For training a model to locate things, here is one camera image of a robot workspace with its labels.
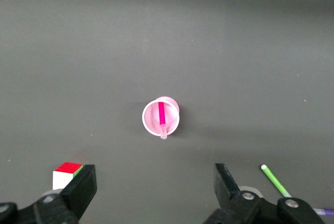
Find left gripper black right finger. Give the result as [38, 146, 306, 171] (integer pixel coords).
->
[203, 163, 327, 224]

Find translucent pink cup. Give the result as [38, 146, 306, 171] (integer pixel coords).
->
[141, 96, 181, 137]

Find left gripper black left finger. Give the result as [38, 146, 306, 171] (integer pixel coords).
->
[0, 164, 98, 224]

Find green marker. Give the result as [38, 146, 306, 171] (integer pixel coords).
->
[260, 164, 292, 198]

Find purple marker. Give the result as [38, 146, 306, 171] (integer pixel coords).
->
[313, 208, 334, 217]

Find pink marker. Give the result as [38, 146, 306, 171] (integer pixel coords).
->
[158, 101, 168, 140]

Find colourful puzzle cube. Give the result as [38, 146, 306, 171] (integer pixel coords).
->
[52, 161, 84, 191]

